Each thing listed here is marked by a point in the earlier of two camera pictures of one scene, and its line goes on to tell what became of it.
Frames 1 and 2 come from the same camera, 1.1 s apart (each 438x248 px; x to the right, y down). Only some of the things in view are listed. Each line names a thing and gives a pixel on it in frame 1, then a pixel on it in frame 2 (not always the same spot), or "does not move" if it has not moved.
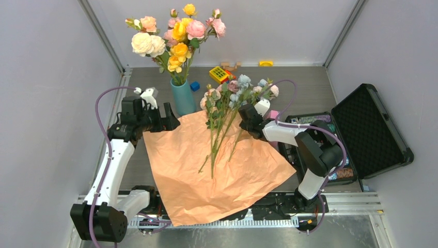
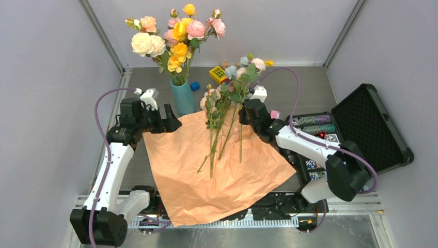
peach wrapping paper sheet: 203,172 does not move
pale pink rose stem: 269,91 → 254,66
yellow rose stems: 180,50 does not move
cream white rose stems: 144,44 does not move
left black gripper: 168,123 does not move
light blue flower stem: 244,81 → 238,76
